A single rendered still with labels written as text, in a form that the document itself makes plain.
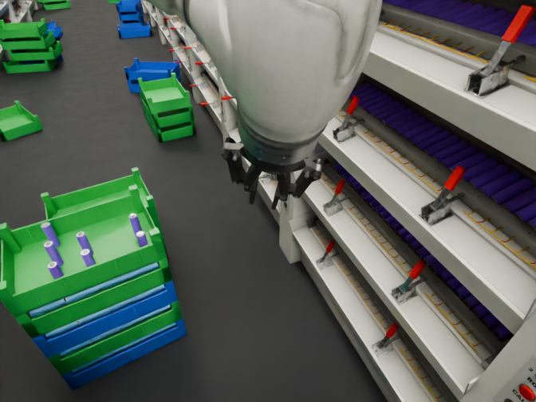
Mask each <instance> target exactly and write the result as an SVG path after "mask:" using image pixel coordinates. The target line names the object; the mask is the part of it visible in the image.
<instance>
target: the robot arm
mask: <svg viewBox="0 0 536 402"><path fill-rule="evenodd" d="M146 1H148V2H150V3H151V4H152V5H154V6H156V7H157V8H159V9H160V10H162V11H163V12H164V13H166V14H167V15H177V16H178V17H179V18H181V19H182V20H183V21H184V22H185V23H186V24H187V25H188V26H189V27H190V28H191V30H192V31H193V32H194V34H195V35H196V37H197V38H198V39H199V40H200V42H201V43H202V45H203V47H204V48H205V50H206V51H207V53H208V55H209V56H210V58H211V60H212V61H213V63H214V65H215V67H216V69H217V70H218V72H219V74H220V76H221V78H222V79H223V83H224V85H225V86H226V88H227V91H228V93H229V94H230V95H232V96H233V97H234V98H235V99H236V101H237V111H238V134H239V136H240V139H241V141H242V143H241V144H240V143H236V142H235V140H234V139H232V138H230V137H227V138H226V139H225V143H224V145H223V150H222V153H221V156H222V157H223V158H224V159H225V161H227V164H228V167H229V172H230V175H231V181H232V183H235V184H239V183H243V186H244V191H246V192H250V199H249V204H254V198H255V195H256V191H257V188H258V177H259V176H260V175H261V173H262V171H263V172H265V173H268V174H272V175H276V176H277V180H278V185H277V188H276V191H275V194H274V200H273V203H272V207H271V209H273V210H275V209H276V207H277V205H278V200H281V201H284V202H285V201H287V198H288V195H292V196H293V197H294V198H296V199H298V198H300V197H301V196H302V194H303V193H304V192H305V190H306V189H307V188H308V186H309V185H310V184H311V183H312V182H314V181H316V180H319V179H320V178H321V173H322V168H323V163H324V161H323V160H320V159H315V160H313V161H312V160H308V159H307V156H308V155H310V154H311V153H312V151H313V150H314V149H315V148H316V145H317V142H318V141H319V139H320V137H321V134H322V133H323V132H324V131H325V128H326V126H327V124H328V123H329V122H330V121H331V120H332V119H333V118H334V117H335V116H336V115H337V114H338V113H339V111H340V110H341V108H342V107H343V105H344V104H345V102H346V101H347V100H348V98H349V96H350V94H351V92H352V91H353V88H354V87H355V85H356V83H357V81H358V79H359V76H360V75H361V72H362V69H363V68H364V65H365V62H366V59H367V57H368V55H369V51H370V49H371V46H372V41H373V38H374V35H375V32H376V28H377V25H378V21H379V17H380V10H381V6H382V1H383V0H146ZM241 155H242V156H243V157H244V158H245V159H247V160H248V161H249V162H250V163H251V165H250V167H249V168H248V169H247V172H244V171H243V166H242V156H241ZM302 169H303V171H302V172H301V174H300V175H299V176H298V178H297V180H296V181H295V183H291V178H290V173H291V172H294V171H300V170H302Z"/></svg>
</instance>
